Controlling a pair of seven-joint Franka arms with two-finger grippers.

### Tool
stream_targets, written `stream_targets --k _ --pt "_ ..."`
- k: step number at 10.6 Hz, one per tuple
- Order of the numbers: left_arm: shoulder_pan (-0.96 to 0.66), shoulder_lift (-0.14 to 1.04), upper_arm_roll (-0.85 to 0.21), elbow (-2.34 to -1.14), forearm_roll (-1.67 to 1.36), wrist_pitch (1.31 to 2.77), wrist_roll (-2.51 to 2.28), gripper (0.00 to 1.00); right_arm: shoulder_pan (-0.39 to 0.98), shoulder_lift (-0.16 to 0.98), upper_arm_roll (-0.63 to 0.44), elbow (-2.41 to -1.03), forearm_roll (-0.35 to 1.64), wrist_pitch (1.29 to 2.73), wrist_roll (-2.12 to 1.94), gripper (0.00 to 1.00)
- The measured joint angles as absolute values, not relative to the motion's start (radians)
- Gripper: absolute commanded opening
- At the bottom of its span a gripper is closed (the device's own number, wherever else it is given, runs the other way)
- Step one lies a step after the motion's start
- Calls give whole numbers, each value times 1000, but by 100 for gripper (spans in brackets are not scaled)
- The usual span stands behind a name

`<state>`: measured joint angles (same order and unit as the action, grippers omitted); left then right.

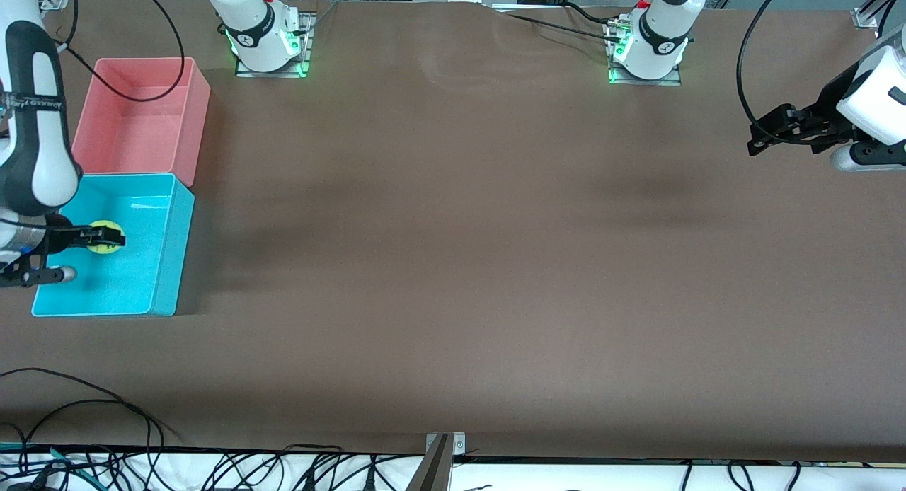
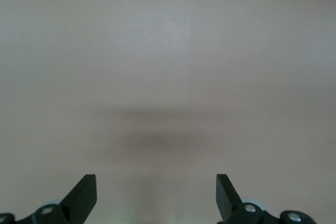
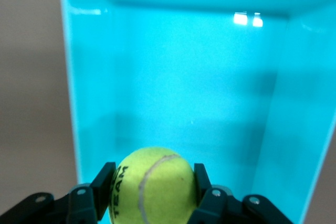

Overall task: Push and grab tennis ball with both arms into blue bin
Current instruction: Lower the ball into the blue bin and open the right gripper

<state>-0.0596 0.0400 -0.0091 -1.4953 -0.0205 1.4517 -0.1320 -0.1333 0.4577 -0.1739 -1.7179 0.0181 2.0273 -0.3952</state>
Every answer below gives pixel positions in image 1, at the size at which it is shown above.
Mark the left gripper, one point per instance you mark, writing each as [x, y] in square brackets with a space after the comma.
[827, 110]

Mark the blue plastic bin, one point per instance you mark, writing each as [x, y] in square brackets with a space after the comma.
[127, 286]

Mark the grey metal bracket plate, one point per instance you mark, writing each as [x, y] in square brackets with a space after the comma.
[460, 445]

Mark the yellow tennis ball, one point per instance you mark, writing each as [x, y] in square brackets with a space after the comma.
[106, 250]

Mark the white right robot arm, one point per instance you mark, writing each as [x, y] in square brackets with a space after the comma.
[255, 24]

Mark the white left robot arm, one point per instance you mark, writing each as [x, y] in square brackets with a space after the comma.
[658, 38]

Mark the pink plastic bin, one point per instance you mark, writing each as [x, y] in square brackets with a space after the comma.
[141, 123]

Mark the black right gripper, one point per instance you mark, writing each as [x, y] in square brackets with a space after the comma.
[58, 239]

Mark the grey metal camera pole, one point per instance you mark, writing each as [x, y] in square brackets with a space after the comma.
[432, 473]

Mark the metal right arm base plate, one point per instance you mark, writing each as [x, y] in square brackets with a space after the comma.
[308, 45]

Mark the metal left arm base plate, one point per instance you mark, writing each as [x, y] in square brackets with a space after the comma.
[648, 83]

